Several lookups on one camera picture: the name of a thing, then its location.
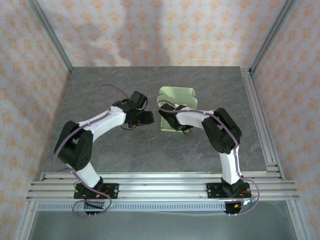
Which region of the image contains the pale green paper box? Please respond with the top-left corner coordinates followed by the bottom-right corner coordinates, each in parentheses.
top-left (156, 86), bottom-right (198, 133)

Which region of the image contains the grey metal lower panel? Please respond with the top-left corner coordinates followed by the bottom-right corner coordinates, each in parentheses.
top-left (27, 211), bottom-right (298, 240)

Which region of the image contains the green controller board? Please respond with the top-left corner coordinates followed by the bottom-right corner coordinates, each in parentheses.
top-left (234, 197), bottom-right (258, 209)

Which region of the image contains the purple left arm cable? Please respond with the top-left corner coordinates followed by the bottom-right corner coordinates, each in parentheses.
top-left (52, 84), bottom-right (132, 219)

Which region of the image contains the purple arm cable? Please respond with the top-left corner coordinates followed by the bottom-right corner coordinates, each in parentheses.
top-left (52, 84), bottom-right (132, 219)
top-left (156, 99), bottom-right (262, 216)

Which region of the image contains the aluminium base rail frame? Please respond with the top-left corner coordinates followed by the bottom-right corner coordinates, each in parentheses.
top-left (26, 171), bottom-right (300, 202)

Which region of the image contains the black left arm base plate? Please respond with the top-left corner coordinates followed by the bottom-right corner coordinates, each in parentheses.
top-left (73, 183), bottom-right (119, 200)

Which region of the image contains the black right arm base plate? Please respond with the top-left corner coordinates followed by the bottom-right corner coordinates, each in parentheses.
top-left (205, 182), bottom-right (251, 200)

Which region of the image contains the aluminium side rail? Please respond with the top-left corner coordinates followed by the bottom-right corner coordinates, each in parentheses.
top-left (240, 66), bottom-right (286, 181)

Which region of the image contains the grey slotted cable duct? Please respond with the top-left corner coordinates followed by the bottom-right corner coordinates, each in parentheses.
top-left (36, 201), bottom-right (227, 212)

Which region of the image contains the aluminium corner post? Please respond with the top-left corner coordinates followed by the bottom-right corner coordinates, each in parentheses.
top-left (249, 0), bottom-right (298, 76)
top-left (26, 0), bottom-right (74, 74)

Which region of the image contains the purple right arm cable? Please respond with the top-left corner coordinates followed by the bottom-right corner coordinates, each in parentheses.
top-left (156, 99), bottom-right (262, 216)

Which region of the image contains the short aluminium frame leg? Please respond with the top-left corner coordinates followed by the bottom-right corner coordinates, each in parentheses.
top-left (286, 199), bottom-right (305, 240)
top-left (17, 201), bottom-right (38, 240)

